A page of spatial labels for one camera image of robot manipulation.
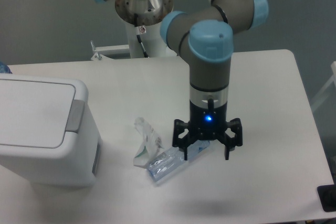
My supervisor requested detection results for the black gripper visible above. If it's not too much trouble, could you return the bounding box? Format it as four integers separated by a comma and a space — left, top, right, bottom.
172, 102, 243, 161

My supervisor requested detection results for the grey lid push button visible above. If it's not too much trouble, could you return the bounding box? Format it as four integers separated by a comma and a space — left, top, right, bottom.
66, 100, 85, 133

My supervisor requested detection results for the white trash can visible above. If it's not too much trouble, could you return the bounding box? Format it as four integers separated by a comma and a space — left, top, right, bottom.
1, 73, 102, 187

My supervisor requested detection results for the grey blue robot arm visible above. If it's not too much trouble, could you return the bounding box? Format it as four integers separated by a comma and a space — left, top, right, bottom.
95, 0, 269, 156

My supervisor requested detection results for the clear plastic water bottle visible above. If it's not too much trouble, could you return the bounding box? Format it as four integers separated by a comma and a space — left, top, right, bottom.
146, 140, 210, 182

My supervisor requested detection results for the crumpled white paper carton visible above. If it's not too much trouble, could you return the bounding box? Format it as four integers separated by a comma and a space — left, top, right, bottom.
133, 117, 164, 168

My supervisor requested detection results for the black device at table edge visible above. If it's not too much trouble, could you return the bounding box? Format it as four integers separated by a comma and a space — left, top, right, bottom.
317, 184, 335, 212

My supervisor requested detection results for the blue plastic bag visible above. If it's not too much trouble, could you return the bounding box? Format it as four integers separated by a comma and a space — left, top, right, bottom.
0, 62, 12, 74

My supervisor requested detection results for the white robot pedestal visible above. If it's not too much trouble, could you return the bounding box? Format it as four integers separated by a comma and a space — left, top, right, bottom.
90, 0, 182, 61

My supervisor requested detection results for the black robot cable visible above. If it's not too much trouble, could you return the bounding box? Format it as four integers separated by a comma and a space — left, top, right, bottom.
133, 13, 150, 58

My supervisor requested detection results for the white frame at right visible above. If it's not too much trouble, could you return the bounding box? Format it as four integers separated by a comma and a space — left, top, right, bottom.
310, 61, 335, 113

